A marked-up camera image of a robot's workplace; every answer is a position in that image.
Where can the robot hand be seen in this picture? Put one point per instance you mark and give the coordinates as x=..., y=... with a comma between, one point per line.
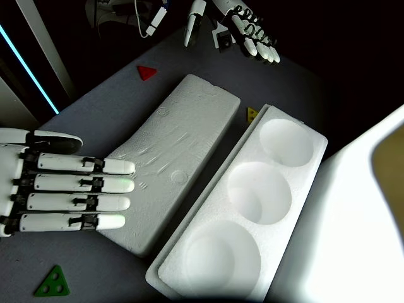
x=249, y=34
x=57, y=183

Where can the white frame post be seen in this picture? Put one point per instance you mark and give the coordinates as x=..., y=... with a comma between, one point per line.
x=47, y=47
x=12, y=107

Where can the white foam lid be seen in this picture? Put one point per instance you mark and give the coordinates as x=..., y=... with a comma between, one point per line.
x=176, y=142

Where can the cyan light strip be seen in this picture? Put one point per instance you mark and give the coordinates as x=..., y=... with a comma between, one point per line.
x=28, y=71

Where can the white foam tray three wells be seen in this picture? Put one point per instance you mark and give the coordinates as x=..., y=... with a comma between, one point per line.
x=259, y=192

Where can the green triangle block three holes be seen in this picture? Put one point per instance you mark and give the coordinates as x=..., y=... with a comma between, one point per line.
x=52, y=283

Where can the red triangle block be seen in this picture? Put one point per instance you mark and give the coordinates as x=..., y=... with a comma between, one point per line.
x=146, y=72

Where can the large white robot shell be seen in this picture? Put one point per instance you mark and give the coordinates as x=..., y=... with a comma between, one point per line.
x=347, y=221

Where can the yellow triangle block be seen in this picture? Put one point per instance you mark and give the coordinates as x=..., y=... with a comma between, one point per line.
x=252, y=113

